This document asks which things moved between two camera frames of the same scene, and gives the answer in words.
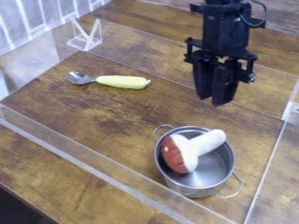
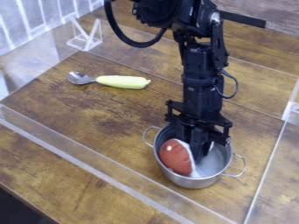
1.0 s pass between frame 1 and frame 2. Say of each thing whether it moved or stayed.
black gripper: moved
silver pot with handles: moved
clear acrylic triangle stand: stayed
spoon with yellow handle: stayed
